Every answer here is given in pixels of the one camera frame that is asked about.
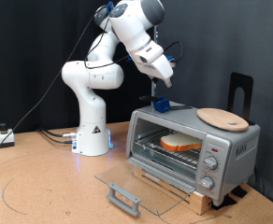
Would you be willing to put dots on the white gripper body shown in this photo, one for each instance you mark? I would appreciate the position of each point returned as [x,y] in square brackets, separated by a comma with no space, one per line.
[158,68]

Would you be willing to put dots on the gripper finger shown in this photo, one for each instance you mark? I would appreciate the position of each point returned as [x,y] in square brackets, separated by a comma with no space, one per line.
[168,83]
[155,80]

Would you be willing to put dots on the small blue object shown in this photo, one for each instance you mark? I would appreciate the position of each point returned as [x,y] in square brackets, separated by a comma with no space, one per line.
[162,105]

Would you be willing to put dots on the white bread slice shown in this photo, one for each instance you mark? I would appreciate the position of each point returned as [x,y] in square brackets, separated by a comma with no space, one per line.
[180,141]

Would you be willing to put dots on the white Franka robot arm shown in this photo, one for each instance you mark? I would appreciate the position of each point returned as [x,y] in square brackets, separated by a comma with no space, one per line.
[89,124]

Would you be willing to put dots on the metal oven rack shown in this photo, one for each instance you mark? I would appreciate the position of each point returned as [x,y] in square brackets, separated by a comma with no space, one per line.
[180,158]

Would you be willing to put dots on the silver oven knob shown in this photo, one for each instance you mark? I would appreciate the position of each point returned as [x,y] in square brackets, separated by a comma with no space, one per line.
[207,183]
[210,163]

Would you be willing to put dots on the silver toaster oven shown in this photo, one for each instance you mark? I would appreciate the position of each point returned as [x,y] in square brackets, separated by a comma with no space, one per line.
[245,149]

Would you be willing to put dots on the wooden block under oven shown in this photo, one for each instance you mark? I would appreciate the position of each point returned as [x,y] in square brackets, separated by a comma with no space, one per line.
[198,203]

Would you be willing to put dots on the grey metal pole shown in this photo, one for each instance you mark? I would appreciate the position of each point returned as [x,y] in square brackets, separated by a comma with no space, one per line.
[154,90]

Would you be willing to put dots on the round wooden cutting board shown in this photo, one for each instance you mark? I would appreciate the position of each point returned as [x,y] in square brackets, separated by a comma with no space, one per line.
[220,118]

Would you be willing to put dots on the black metal bookend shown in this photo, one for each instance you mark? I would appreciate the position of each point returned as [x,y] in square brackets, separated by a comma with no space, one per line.
[236,81]

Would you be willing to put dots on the black foam pad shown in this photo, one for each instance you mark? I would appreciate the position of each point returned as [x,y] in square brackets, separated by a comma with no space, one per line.
[223,202]
[240,192]

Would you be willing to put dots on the emergency stop button box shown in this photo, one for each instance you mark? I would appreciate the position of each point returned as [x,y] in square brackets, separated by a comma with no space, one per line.
[5,138]

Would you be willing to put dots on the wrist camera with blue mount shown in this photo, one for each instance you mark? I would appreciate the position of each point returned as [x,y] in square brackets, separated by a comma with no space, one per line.
[170,59]

